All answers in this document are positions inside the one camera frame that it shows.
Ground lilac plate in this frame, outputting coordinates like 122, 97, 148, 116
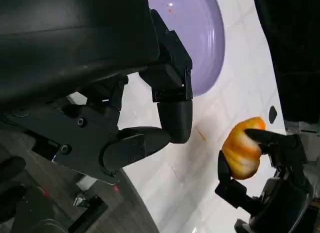
141, 0, 226, 98

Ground orange white toy bread roll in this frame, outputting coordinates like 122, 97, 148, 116
224, 116, 267, 180

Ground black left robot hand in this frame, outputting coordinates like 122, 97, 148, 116
0, 0, 194, 186

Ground black round table cable hole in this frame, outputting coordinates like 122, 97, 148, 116
267, 105, 279, 124

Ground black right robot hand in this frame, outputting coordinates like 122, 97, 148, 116
214, 127, 315, 220

